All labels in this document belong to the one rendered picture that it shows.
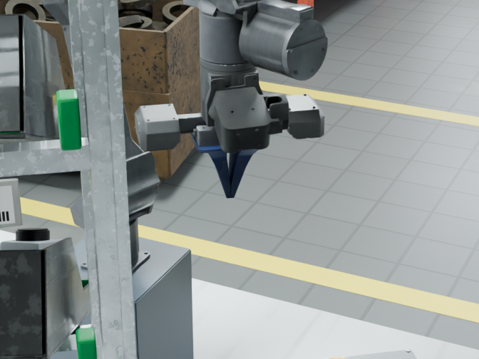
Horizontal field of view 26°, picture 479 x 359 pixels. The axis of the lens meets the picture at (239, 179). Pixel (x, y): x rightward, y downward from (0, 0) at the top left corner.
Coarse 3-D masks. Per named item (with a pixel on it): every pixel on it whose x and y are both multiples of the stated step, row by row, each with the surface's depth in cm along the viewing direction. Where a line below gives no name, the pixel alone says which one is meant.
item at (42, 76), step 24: (0, 24) 61; (24, 24) 61; (0, 48) 61; (24, 48) 61; (48, 48) 70; (0, 72) 61; (24, 72) 61; (48, 72) 70; (0, 96) 61; (24, 96) 61; (48, 96) 70; (0, 120) 61; (24, 120) 61; (48, 120) 70
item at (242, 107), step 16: (224, 80) 100; (256, 80) 101; (208, 96) 101; (224, 96) 100; (240, 96) 100; (256, 96) 100; (272, 96) 99; (208, 112) 101; (224, 112) 98; (240, 112) 98; (256, 112) 98; (272, 112) 98; (288, 112) 98; (224, 128) 97; (240, 128) 97; (256, 128) 97; (272, 128) 98; (224, 144) 98; (240, 144) 98; (256, 144) 98
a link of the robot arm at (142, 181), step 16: (48, 0) 115; (64, 0) 113; (64, 16) 116; (64, 32) 117; (128, 128) 121; (128, 144) 121; (128, 160) 119; (144, 160) 121; (128, 176) 119; (144, 176) 121; (128, 192) 119; (144, 192) 122; (128, 208) 120; (144, 208) 124
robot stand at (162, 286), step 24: (144, 240) 133; (144, 264) 128; (168, 264) 128; (144, 288) 123; (168, 288) 128; (144, 312) 123; (168, 312) 129; (144, 336) 124; (168, 336) 130; (192, 336) 137
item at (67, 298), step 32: (0, 256) 68; (32, 256) 68; (64, 256) 76; (0, 288) 68; (32, 288) 68; (64, 288) 76; (0, 320) 68; (32, 320) 68; (64, 320) 76; (0, 352) 68; (32, 352) 68
